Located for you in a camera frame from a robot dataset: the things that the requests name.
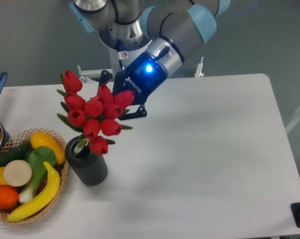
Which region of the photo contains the red tulip bouquet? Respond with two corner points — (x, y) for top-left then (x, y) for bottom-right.
(57, 70), (134, 155)

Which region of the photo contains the orange fruit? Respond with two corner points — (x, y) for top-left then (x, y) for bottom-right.
(0, 186), (19, 210)

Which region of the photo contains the green bok choy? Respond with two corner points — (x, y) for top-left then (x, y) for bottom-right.
(19, 146), (56, 204)

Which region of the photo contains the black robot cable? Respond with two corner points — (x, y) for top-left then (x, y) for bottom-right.
(116, 39), (127, 73)

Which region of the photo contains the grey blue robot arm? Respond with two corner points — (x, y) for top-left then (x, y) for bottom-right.
(69, 0), (230, 120)

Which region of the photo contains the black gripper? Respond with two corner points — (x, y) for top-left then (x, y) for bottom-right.
(97, 52), (167, 120)

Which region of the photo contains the yellow banana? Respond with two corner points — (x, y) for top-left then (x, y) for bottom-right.
(7, 161), (60, 222)

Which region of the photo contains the green cucumber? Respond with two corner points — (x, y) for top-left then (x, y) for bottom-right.
(0, 141), (32, 167)

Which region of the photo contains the woven wicker basket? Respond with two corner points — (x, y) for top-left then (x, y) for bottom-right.
(0, 128), (70, 225)

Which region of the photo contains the dark grey ribbed vase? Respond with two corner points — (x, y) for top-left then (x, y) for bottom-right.
(65, 136), (108, 186)

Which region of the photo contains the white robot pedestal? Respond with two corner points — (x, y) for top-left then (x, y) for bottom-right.
(76, 44), (150, 84)

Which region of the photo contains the beige round potato slice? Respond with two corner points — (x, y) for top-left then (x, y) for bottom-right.
(3, 160), (32, 187)

